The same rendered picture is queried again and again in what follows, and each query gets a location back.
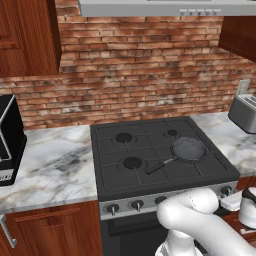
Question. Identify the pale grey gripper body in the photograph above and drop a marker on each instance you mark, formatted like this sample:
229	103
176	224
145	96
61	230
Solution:
231	202

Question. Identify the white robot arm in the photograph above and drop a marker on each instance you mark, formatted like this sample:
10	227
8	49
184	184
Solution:
196	220

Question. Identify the black stove knob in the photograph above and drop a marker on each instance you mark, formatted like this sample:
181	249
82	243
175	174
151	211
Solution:
137	204
225	191
112	209
159	199

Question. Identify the dark grey stove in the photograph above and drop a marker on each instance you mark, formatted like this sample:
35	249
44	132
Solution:
140	180

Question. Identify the dark wood drawer front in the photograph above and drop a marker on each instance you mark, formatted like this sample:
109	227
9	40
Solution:
247	182

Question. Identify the black frying pan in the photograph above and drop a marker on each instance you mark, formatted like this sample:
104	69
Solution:
189	150

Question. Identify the silver toaster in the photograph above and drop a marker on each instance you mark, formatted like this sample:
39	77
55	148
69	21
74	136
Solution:
245	115

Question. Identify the black oven door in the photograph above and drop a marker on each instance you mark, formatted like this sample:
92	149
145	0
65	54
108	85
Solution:
133	238

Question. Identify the dark wood cupboard door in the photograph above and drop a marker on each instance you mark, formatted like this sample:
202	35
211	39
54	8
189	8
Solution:
56	230

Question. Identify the grey range hood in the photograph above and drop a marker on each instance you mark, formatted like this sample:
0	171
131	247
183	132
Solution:
140	7

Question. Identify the black coffee machine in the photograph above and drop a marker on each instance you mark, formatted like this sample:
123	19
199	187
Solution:
11	146

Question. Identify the grey wall socket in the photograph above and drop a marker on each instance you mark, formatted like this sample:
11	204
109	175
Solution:
243	86

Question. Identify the dark wood wall cupboard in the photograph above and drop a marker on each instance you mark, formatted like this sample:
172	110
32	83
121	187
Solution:
240	35
26	36

